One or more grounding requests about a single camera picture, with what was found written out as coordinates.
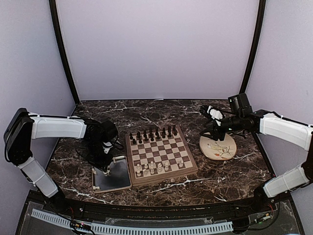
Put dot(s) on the black left frame post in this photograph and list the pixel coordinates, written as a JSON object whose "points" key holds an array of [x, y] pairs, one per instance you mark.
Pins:
{"points": [[62, 50]]}

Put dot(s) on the white chess pawn piece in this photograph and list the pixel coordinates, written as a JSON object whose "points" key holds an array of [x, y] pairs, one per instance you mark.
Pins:
{"points": [[152, 167]]}

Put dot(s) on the white chess queen piece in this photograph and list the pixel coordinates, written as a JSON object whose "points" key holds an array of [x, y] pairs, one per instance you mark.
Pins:
{"points": [[159, 167]]}

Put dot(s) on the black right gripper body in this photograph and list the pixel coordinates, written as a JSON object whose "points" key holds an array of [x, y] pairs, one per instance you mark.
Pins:
{"points": [[216, 131]]}

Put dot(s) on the black front rail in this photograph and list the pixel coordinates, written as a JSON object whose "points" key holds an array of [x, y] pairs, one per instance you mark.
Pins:
{"points": [[137, 204]]}

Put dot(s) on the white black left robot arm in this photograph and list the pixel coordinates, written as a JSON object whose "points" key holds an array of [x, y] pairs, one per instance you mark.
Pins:
{"points": [[30, 138]]}

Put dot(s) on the round bird pattern plate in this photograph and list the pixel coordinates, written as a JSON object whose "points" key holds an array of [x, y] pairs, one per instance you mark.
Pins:
{"points": [[218, 150]]}

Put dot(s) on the white chess king piece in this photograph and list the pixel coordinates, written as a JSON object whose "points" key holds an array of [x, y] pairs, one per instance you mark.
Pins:
{"points": [[166, 166]]}

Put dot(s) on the metal tray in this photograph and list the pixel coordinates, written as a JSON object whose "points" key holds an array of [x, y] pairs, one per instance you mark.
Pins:
{"points": [[112, 176]]}

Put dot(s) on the white perforated cable duct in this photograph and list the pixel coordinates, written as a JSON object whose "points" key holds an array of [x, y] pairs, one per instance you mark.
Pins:
{"points": [[114, 226]]}

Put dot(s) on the black frame post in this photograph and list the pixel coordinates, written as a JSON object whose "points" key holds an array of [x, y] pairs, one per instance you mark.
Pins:
{"points": [[62, 50], [254, 45]]}

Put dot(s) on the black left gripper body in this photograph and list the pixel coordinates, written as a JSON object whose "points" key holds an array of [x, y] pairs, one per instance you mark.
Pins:
{"points": [[96, 156]]}

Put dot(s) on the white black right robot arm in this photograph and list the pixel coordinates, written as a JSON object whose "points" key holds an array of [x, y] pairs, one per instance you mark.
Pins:
{"points": [[243, 118]]}

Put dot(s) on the dark chess pieces row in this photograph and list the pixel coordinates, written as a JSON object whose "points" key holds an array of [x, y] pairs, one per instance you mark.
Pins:
{"points": [[164, 135]]}

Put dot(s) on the black right frame post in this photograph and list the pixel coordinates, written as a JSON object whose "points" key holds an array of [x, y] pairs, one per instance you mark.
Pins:
{"points": [[254, 45]]}

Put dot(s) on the wooden chess board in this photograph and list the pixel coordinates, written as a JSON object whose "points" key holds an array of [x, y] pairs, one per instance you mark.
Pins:
{"points": [[145, 153]]}

